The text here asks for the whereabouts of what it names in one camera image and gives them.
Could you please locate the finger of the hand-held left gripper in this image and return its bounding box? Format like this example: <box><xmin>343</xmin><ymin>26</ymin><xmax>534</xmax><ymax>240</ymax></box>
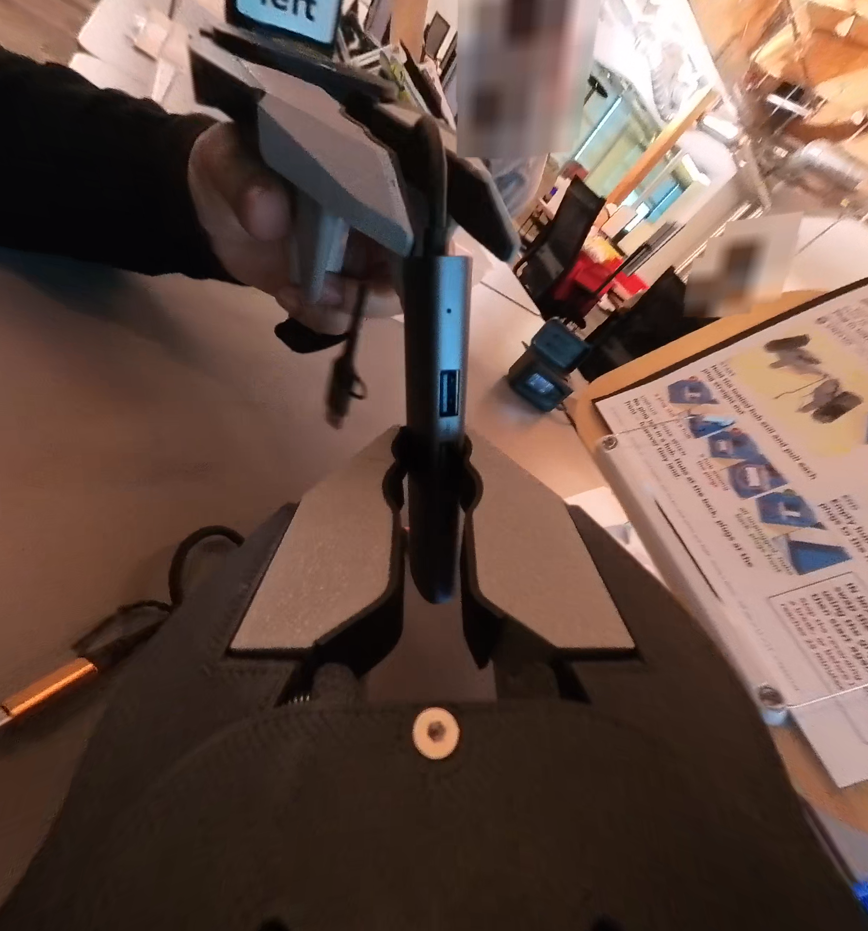
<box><xmin>258</xmin><ymin>95</ymin><xmax>415</xmax><ymax>257</ymax></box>
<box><xmin>376</xmin><ymin>102</ymin><xmax>520</xmax><ymax>263</ymax></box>

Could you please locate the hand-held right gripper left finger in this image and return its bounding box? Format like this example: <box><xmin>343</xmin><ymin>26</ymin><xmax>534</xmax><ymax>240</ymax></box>
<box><xmin>230</xmin><ymin>425</ymin><xmax>406</xmax><ymax>674</ymax></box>

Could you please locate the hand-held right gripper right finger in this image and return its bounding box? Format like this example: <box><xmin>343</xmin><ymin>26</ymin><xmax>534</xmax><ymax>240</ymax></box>
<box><xmin>462</xmin><ymin>435</ymin><xmax>636</xmax><ymax>670</ymax></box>

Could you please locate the dark grey slim usb hub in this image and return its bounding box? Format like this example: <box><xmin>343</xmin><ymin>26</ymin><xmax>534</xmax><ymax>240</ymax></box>
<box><xmin>402</xmin><ymin>255</ymin><xmax>473</xmax><ymax>605</ymax></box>

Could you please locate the orange plug usb cable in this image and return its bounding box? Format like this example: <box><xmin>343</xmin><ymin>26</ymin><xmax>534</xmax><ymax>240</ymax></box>
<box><xmin>0</xmin><ymin>527</ymin><xmax>249</xmax><ymax>741</ymax></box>

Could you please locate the person's left forearm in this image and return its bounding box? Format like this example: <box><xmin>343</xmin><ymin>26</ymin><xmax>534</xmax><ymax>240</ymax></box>
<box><xmin>0</xmin><ymin>29</ymin><xmax>240</xmax><ymax>286</ymax></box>

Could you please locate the person's left hand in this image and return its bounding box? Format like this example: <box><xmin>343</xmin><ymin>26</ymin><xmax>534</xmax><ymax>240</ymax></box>
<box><xmin>187</xmin><ymin>120</ymin><xmax>400</xmax><ymax>337</ymax></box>

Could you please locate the white stand base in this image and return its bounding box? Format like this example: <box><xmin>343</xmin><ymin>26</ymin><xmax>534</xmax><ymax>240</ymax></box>
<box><xmin>563</xmin><ymin>486</ymin><xmax>657</xmax><ymax>579</ymax></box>

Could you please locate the black office chair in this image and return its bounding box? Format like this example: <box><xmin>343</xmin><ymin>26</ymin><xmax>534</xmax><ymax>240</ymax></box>
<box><xmin>514</xmin><ymin>178</ymin><xmax>607</xmax><ymax>321</ymax></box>
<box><xmin>578</xmin><ymin>268</ymin><xmax>691</xmax><ymax>381</ymax></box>

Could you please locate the red covered table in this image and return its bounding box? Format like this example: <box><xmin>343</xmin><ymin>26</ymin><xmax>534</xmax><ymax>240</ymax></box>
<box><xmin>550</xmin><ymin>247</ymin><xmax>653</xmax><ymax>310</ymax></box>

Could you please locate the instruction sheet on board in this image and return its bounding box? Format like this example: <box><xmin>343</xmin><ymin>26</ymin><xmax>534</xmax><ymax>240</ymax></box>
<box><xmin>565</xmin><ymin>268</ymin><xmax>868</xmax><ymax>837</ymax></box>

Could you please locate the small black action camera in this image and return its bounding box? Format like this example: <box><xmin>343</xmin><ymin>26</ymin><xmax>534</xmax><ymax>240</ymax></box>
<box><xmin>507</xmin><ymin>318</ymin><xmax>594</xmax><ymax>413</ymax></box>

